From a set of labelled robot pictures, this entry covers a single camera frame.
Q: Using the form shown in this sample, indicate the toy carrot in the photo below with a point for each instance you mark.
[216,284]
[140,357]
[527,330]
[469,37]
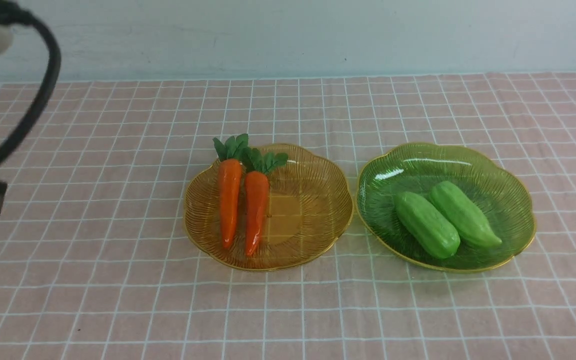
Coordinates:
[257,191]
[229,176]

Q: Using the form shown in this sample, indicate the green toy gourd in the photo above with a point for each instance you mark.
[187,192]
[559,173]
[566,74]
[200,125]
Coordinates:
[436,235]
[469,220]

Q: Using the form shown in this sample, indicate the amber plastic plate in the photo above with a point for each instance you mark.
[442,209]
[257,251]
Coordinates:
[309,208]

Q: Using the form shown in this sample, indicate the pink checkered tablecloth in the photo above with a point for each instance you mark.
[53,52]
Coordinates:
[95,263]

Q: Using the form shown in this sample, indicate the green plastic plate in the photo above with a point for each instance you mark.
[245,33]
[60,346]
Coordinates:
[417,167]

